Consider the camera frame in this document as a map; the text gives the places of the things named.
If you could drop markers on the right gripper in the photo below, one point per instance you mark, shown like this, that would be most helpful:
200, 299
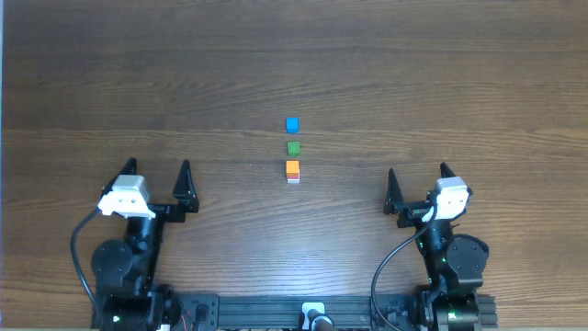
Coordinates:
411, 212

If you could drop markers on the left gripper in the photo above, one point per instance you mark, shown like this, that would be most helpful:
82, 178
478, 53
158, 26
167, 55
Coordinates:
172, 212

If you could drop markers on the orange cube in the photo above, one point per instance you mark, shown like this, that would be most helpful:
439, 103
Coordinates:
292, 167

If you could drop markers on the green cube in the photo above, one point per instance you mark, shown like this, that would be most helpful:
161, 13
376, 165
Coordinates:
293, 148

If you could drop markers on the blue cube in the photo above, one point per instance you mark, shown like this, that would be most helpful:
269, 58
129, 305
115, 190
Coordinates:
292, 125

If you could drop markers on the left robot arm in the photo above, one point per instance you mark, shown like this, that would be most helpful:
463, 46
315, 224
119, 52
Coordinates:
119, 266

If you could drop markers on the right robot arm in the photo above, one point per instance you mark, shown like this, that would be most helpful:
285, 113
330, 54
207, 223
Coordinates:
459, 262

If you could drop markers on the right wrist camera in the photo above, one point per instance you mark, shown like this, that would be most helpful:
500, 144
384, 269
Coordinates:
451, 197

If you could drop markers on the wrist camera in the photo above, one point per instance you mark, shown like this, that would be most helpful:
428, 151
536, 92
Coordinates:
126, 197
451, 197

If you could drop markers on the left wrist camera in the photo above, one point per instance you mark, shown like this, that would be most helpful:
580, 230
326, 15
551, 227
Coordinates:
126, 197

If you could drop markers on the mounting rail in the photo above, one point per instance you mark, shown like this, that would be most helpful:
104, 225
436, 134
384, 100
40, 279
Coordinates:
257, 312

